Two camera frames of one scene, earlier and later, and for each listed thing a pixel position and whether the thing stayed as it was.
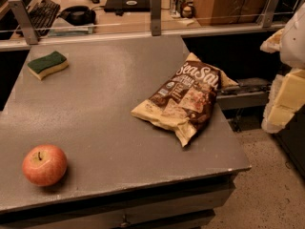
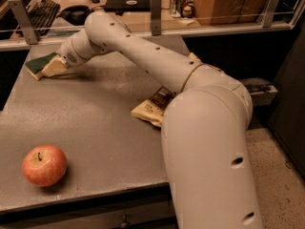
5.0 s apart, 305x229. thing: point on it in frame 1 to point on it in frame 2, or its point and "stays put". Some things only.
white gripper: x=295 y=42 to x=69 y=53
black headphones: x=78 y=15 stays put
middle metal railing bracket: x=155 y=10 stays put
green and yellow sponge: x=47 y=65 stays put
